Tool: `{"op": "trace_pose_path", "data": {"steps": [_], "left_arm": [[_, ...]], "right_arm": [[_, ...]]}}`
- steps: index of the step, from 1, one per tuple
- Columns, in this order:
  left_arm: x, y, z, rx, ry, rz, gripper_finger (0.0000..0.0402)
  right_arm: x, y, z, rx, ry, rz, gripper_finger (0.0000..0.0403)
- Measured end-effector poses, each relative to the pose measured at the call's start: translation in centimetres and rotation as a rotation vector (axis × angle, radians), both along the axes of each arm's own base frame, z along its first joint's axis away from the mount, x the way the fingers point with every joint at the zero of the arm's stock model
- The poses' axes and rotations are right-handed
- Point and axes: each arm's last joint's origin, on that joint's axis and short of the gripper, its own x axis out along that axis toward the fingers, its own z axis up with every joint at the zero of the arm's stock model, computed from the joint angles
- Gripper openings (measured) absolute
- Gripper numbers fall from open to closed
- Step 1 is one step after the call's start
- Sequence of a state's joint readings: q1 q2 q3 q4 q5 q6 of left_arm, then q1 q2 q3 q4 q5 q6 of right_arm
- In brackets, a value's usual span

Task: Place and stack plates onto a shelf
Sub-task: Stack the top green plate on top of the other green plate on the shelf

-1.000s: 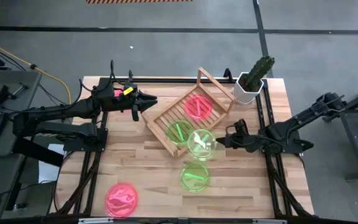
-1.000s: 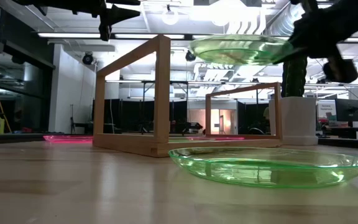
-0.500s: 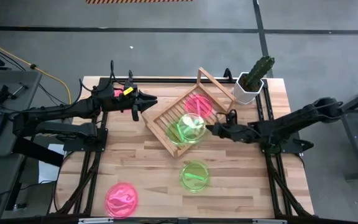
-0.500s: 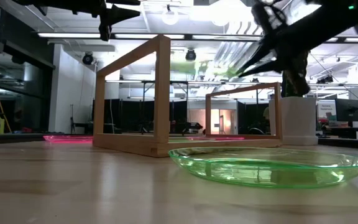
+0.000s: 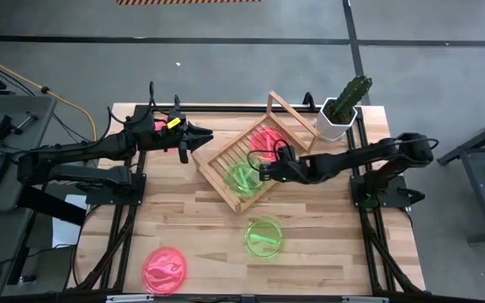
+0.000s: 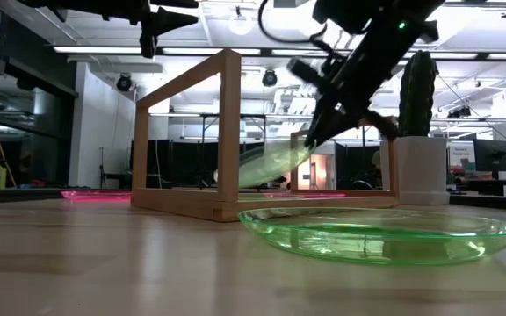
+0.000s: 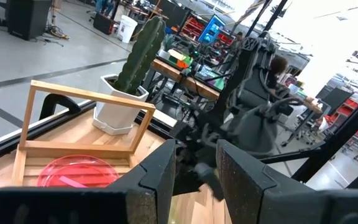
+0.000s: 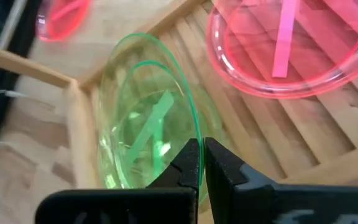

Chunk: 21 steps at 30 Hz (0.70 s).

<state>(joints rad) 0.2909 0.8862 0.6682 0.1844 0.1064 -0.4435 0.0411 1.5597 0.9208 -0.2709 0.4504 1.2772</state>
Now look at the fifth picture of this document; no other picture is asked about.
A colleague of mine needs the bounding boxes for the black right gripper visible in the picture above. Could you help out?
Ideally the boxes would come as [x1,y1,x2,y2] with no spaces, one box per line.
[258,157,312,185]

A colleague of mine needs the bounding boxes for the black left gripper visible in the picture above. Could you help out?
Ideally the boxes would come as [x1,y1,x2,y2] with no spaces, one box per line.
[125,104,215,165]

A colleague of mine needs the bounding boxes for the green translucent plastic plate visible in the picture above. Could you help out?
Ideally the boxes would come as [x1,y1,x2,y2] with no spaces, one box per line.
[243,216,285,261]
[224,162,269,199]

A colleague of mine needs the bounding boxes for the white hexagonal plant pot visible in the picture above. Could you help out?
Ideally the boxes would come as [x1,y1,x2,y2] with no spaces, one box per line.
[315,97,359,142]

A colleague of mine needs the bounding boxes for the green cactus plant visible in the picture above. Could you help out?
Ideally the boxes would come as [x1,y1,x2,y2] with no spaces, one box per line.
[330,75,374,124]

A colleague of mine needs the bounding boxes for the white paper sheet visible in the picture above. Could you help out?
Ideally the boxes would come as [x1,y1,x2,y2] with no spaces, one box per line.
[51,193,88,249]

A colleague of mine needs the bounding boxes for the black tool on desk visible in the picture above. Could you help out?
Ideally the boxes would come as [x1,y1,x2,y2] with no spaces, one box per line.
[0,110,40,141]

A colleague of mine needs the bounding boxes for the black metal stand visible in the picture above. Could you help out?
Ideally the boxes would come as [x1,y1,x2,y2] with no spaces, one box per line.
[437,109,485,245]

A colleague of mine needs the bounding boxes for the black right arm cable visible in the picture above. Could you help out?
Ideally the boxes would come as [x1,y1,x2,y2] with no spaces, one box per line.
[246,138,293,170]

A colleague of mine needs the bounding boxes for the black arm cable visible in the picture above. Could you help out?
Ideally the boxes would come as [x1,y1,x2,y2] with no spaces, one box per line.
[246,138,293,170]
[106,81,160,127]

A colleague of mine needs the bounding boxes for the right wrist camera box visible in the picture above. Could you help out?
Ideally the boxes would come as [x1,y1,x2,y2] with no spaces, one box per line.
[273,144,297,163]

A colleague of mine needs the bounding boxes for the wooden slatted shelf frame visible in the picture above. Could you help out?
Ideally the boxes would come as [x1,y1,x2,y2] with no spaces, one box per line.
[191,90,322,215]

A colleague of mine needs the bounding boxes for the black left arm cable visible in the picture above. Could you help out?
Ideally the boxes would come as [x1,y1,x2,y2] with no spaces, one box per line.
[106,81,160,127]

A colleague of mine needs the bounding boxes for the yellow cable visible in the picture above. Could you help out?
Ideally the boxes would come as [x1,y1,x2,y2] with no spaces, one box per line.
[0,45,99,142]

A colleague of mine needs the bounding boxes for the black aluminium table frame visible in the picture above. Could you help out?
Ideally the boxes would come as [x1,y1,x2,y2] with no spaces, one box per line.
[67,91,427,296]

